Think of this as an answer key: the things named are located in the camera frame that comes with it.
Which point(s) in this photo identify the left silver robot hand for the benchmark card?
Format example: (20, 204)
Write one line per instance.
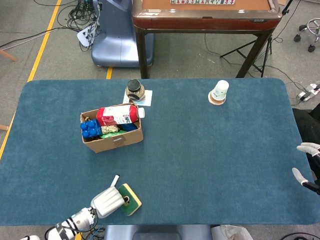
(106, 202)

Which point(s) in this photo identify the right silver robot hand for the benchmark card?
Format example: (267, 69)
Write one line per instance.
(310, 147)

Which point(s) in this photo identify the black and white marker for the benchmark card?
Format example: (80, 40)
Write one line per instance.
(115, 180)

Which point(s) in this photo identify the green yellow sponge with hole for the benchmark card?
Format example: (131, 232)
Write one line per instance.
(133, 200)

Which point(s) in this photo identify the blue toy brick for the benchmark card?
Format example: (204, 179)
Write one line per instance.
(90, 128)

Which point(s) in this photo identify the red white plastic bottle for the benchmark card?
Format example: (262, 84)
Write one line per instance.
(115, 115)

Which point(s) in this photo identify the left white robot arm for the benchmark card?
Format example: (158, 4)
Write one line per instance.
(75, 221)

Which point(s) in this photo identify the brown cardboard box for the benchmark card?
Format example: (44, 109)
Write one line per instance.
(125, 141)

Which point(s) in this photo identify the black clothing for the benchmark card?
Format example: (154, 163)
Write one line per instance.
(308, 125)

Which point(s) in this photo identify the white red power strip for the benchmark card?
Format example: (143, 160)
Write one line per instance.
(308, 92)

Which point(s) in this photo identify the blue-grey robot torso base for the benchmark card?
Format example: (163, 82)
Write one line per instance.
(157, 233)

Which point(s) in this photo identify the green plastic packet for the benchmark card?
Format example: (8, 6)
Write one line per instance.
(112, 135)

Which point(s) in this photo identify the blue cloth item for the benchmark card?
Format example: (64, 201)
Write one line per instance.
(128, 127)

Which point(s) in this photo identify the amber round base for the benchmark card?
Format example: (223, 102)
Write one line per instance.
(217, 101)

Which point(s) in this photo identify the white paper cup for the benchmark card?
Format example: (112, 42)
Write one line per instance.
(220, 88)

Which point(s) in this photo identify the blue felt table cover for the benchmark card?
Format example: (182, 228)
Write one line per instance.
(200, 150)

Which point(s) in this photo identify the round beige coaster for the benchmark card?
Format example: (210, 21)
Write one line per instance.
(210, 100)

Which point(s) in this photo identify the white paper card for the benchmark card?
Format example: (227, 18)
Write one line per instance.
(148, 98)

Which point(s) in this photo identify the glass jar with black lid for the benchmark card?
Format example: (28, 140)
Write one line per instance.
(135, 91)

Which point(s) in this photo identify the white plastic bag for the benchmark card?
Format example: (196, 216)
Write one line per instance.
(232, 233)

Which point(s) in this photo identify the chrome stool with castors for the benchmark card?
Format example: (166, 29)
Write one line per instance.
(313, 25)

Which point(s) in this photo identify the small wooden foot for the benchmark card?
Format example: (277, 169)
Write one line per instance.
(3, 127)

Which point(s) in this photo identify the black tripod stand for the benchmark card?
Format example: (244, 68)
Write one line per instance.
(285, 11)

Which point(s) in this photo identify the brown mahjong table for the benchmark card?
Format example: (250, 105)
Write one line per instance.
(200, 23)

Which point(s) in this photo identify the white power strip with plugs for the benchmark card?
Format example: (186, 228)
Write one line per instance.
(83, 36)

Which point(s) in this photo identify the light wooden leg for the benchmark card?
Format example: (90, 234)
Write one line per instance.
(8, 56)

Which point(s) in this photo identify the face-up mahjong tile row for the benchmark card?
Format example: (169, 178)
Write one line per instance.
(200, 1)

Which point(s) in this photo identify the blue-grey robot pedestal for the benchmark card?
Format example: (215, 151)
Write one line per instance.
(117, 37)

